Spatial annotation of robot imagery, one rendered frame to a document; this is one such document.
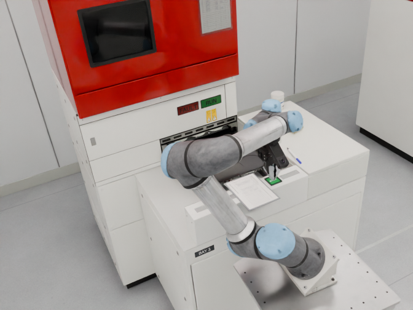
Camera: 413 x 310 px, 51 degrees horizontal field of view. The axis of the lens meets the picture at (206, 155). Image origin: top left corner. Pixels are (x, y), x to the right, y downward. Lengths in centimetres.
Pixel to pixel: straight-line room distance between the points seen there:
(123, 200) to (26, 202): 155
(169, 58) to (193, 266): 92
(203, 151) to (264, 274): 62
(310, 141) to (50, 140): 226
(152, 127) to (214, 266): 74
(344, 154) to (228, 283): 79
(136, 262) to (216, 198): 129
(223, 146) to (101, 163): 102
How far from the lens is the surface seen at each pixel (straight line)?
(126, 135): 214
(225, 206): 145
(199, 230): 176
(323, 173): 199
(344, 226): 232
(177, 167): 132
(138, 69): 198
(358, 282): 171
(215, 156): 126
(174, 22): 198
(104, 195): 228
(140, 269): 268
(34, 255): 325
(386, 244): 307
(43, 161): 382
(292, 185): 190
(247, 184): 186
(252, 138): 136
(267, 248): 147
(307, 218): 209
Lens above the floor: 210
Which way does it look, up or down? 33 degrees down
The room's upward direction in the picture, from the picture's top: 5 degrees counter-clockwise
